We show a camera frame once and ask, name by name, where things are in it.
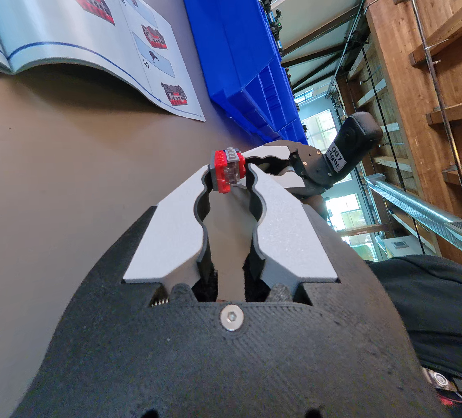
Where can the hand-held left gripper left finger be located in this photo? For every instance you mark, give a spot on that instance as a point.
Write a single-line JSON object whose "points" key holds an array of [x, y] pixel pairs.
{"points": [[169, 237]]}

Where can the silver round metal fitting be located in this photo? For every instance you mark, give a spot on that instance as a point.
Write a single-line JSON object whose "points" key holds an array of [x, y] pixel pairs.
{"points": [[438, 379]]}

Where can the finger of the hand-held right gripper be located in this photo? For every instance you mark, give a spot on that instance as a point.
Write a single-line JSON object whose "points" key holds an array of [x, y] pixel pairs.
{"points": [[292, 180], [270, 151]]}

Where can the brick instruction booklet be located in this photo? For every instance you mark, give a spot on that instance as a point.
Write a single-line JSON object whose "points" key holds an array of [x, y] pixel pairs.
{"points": [[72, 10]]}

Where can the red and grey brick assembly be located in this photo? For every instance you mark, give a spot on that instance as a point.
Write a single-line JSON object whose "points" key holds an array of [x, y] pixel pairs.
{"points": [[228, 170]]}

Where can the blue storage bin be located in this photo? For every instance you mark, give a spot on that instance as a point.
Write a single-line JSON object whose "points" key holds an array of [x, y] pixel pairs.
{"points": [[223, 28], [281, 114]]}

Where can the dark device with green lights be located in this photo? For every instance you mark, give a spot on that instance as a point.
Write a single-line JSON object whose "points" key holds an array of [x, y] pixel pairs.
{"points": [[269, 3]]}

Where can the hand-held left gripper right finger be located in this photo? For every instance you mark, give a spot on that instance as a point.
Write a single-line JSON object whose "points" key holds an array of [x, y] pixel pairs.
{"points": [[292, 241]]}

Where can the metal ventilation duct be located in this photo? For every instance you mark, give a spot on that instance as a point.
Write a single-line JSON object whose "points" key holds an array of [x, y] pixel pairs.
{"points": [[415, 208]]}

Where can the white desk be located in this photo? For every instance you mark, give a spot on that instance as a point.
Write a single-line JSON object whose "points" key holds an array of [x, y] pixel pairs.
{"points": [[72, 172]]}

